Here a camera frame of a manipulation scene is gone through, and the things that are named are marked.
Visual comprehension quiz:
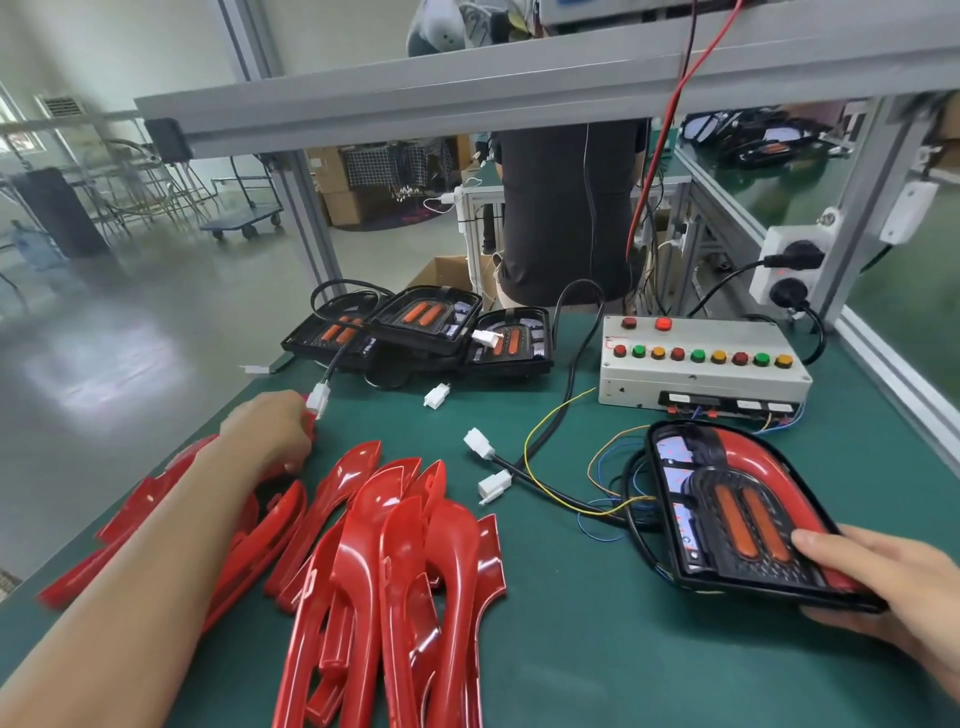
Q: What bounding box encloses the person's right hand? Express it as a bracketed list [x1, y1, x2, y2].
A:
[790, 525, 960, 699]

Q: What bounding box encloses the person's left hand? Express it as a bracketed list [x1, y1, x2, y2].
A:
[217, 390, 320, 482]

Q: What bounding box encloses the pile of black lamp housings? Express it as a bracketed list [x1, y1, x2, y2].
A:
[240, 277, 560, 419]

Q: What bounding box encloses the person's left forearm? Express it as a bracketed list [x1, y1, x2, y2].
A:
[0, 442, 264, 728]

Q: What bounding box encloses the pile of red lens covers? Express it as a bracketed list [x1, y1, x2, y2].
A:
[37, 427, 512, 728]

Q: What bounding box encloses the flat platform trolley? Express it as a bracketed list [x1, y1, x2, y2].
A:
[199, 172, 287, 242]

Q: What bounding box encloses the low open cardboard carton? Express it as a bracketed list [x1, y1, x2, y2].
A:
[405, 255, 504, 302]

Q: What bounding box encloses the large cardboard box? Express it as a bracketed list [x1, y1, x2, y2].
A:
[307, 150, 369, 230]

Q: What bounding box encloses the group of metal chairs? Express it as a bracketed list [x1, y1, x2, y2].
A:
[0, 112, 219, 257]

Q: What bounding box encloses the beige test button box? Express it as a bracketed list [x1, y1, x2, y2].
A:
[597, 312, 815, 419]

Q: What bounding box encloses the black mesh basket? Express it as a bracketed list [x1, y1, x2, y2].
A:
[342, 139, 444, 189]

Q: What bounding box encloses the white metal stand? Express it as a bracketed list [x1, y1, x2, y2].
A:
[454, 180, 504, 294]

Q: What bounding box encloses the water bottle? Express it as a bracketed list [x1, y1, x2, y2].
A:
[12, 222, 54, 272]

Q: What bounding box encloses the black bin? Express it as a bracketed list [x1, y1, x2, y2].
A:
[12, 165, 107, 260]

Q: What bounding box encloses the white power strip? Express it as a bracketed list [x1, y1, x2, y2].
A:
[750, 210, 845, 312]

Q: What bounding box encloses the window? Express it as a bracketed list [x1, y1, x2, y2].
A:
[0, 82, 44, 159]

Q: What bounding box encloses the white cloth bundle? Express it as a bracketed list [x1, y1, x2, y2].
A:
[408, 0, 519, 59]

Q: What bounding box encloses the grey bench power supply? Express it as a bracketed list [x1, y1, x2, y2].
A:
[532, 0, 707, 23]

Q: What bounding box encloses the white switch box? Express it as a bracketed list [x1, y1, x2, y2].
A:
[880, 180, 941, 246]

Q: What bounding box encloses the aluminium workstation frame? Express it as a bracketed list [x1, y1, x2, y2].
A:
[135, 0, 960, 467]

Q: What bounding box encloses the red power cable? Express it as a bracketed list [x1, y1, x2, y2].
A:
[622, 0, 747, 260]

